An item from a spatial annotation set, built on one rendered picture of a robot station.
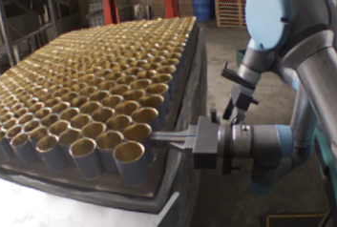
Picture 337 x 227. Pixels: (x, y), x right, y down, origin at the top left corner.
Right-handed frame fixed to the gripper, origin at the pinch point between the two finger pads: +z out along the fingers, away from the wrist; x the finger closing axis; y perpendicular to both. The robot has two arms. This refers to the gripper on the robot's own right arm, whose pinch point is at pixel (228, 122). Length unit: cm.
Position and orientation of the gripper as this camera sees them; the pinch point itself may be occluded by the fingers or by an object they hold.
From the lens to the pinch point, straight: 88.2
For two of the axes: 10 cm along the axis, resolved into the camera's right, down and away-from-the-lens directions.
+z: -3.2, 8.5, 4.3
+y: 9.4, 3.4, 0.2
